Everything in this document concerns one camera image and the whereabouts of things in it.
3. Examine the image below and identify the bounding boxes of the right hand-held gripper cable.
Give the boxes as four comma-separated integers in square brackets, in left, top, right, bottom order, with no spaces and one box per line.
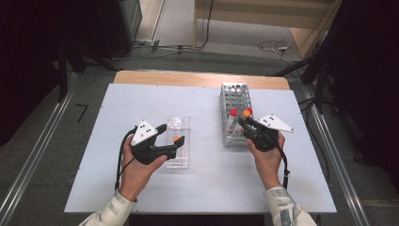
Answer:
[276,142,292,191]

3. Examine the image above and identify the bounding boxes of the metal floor rail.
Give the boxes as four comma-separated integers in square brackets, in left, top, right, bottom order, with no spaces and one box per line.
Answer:
[0,73,80,226]
[300,84,372,226]

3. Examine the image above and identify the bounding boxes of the person's left hand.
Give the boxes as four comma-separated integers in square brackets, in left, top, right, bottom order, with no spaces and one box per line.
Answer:
[119,135,168,202]

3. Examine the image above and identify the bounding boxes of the person's right hand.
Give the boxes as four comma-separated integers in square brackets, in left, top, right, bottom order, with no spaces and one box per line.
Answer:
[246,131,286,191]

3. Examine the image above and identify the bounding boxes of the black metal stand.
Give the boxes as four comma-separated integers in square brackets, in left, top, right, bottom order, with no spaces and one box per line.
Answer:
[56,40,124,104]

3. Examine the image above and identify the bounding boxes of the left hand-held gripper cable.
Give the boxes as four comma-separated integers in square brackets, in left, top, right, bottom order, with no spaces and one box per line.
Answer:
[114,126,139,191]

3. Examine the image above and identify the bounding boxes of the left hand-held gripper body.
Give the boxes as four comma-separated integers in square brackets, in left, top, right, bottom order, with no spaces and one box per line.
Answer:
[130,120,178,166]

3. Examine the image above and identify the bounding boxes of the black hanging cable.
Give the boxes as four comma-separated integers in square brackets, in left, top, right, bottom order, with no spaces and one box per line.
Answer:
[199,0,215,51]

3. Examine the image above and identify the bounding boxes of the white floor cable with plug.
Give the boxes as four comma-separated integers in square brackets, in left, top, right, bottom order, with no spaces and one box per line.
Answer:
[257,40,303,66]

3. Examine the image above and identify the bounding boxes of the light wooden shelf unit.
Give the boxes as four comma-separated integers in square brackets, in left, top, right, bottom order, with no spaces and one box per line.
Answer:
[192,0,343,60]

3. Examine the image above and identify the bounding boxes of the black tripod stand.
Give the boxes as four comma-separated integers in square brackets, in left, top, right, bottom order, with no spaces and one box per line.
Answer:
[272,0,342,115]

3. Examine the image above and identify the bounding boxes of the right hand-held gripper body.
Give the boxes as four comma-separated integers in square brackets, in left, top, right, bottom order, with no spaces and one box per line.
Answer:
[243,113,295,153]

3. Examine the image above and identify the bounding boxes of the black floor cable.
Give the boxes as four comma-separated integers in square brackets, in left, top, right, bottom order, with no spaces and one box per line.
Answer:
[297,96,332,185]

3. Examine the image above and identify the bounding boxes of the clear acrylic test tube rack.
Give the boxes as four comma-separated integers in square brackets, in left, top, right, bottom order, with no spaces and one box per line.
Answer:
[163,116,191,170]

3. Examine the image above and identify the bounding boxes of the hand-held gripper cable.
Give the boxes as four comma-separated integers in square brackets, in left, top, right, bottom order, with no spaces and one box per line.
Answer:
[276,142,292,191]
[114,126,139,191]

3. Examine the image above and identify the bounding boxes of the dark curtain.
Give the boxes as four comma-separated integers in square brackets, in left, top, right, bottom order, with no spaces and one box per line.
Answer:
[0,0,106,149]
[326,0,399,192]

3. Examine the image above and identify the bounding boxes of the grey floor cables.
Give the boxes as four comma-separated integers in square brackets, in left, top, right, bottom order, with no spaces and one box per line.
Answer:
[112,39,202,61]

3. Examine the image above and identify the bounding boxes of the dark cabinet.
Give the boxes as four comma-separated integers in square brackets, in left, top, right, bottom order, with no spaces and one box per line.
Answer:
[96,0,143,60]

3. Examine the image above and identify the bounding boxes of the metal test tube rack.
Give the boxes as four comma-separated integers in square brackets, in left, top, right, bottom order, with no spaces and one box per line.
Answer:
[218,82,258,149]

